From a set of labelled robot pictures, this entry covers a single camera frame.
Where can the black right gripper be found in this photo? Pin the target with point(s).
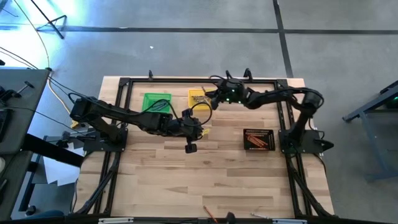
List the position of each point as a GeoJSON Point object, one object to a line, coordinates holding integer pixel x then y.
{"type": "Point", "coordinates": [224, 93]}

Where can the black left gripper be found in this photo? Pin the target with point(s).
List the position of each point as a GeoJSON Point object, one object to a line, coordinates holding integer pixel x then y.
{"type": "Point", "coordinates": [189, 129]}

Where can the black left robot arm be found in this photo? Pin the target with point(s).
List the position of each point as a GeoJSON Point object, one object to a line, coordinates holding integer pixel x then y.
{"type": "Point", "coordinates": [124, 115]}

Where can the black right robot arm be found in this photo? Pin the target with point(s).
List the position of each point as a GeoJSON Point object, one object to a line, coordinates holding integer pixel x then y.
{"type": "Point", "coordinates": [273, 95]}

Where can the yellow tape tag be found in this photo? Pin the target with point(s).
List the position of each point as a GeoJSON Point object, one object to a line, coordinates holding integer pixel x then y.
{"type": "Point", "coordinates": [205, 132]}

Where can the yellow plastic basket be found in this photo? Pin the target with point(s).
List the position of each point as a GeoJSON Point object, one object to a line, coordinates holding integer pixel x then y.
{"type": "Point", "coordinates": [192, 107]}

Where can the black clamp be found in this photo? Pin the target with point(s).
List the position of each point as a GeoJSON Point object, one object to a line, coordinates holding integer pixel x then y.
{"type": "Point", "coordinates": [150, 74]}
{"type": "Point", "coordinates": [247, 74]}

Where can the green plastic basket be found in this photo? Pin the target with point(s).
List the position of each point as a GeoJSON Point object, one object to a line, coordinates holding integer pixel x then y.
{"type": "Point", "coordinates": [147, 98]}

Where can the black plastic basket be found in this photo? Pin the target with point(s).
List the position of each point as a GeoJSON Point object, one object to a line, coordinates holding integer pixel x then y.
{"type": "Point", "coordinates": [271, 141]}

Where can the black desk beam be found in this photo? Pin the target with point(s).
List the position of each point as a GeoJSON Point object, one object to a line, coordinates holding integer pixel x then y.
{"type": "Point", "coordinates": [53, 151]}

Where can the white paper sheet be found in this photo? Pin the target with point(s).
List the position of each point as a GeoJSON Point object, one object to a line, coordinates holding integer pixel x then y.
{"type": "Point", "coordinates": [57, 171]}

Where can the grey side desk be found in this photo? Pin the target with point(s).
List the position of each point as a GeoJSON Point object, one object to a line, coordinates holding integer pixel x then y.
{"type": "Point", "coordinates": [25, 124]}

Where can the dark blue rounded object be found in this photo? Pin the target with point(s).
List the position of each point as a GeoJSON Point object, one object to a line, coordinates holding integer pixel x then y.
{"type": "Point", "coordinates": [46, 214]}

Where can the black floor stand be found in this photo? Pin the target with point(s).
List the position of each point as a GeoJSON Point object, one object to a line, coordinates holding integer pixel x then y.
{"type": "Point", "coordinates": [49, 21]}

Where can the dark grey desk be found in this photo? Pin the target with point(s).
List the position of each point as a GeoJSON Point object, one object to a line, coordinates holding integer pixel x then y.
{"type": "Point", "coordinates": [15, 180]}

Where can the black desk tool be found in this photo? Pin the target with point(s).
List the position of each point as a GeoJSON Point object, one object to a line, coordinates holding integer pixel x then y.
{"type": "Point", "coordinates": [9, 93]}

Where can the black keyboard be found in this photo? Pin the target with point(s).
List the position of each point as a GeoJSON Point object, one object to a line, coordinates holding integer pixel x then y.
{"type": "Point", "coordinates": [4, 124]}

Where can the black aluminium table frame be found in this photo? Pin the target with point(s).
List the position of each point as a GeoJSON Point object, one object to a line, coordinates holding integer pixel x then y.
{"type": "Point", "coordinates": [171, 80]}

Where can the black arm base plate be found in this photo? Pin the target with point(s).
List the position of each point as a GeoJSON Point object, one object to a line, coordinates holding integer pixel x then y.
{"type": "Point", "coordinates": [312, 148]}
{"type": "Point", "coordinates": [93, 147]}

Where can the silver bracket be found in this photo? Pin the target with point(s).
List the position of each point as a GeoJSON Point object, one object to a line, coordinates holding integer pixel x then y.
{"type": "Point", "coordinates": [115, 220]}
{"type": "Point", "coordinates": [289, 221]}

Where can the grey metal table frame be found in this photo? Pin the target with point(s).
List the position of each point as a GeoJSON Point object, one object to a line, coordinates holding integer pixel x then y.
{"type": "Point", "coordinates": [367, 106]}

